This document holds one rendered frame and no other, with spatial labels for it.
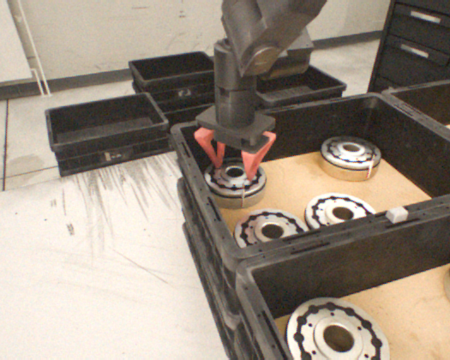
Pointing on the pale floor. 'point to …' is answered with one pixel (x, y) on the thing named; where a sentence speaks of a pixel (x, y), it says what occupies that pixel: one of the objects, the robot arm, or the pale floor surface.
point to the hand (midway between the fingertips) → (234, 168)
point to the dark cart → (419, 44)
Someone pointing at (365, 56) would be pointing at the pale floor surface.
